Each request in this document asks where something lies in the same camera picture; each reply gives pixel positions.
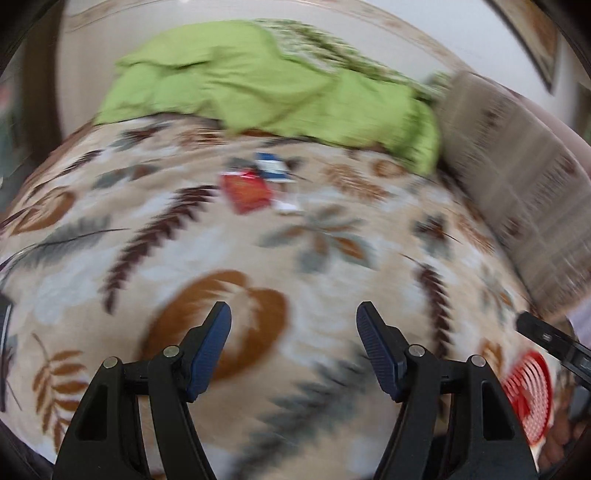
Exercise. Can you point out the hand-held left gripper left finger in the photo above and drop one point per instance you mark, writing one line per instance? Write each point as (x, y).
(210, 350)

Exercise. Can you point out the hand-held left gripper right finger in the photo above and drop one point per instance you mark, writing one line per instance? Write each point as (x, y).
(376, 350)

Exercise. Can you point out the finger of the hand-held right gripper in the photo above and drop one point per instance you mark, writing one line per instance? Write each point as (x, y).
(549, 339)

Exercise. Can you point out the red fly swatter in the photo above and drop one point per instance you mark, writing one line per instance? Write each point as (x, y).
(531, 392)

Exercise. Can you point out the leaf print blanket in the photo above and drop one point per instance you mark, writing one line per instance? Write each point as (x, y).
(300, 277)

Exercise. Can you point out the white paper scrap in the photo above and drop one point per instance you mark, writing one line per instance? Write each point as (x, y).
(288, 207)

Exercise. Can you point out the red packet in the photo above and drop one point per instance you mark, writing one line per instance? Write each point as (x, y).
(247, 191)

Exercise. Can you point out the striped beige pillow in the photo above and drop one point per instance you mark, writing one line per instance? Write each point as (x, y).
(521, 175)

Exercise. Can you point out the blue and white box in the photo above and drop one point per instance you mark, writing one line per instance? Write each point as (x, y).
(272, 166)

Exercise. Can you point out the green quilt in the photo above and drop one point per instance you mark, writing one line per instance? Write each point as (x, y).
(240, 83)

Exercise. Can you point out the wooden door with glass pane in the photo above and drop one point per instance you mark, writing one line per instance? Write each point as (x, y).
(53, 69)

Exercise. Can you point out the framed wall picture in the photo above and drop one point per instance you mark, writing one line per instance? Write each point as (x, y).
(540, 41)

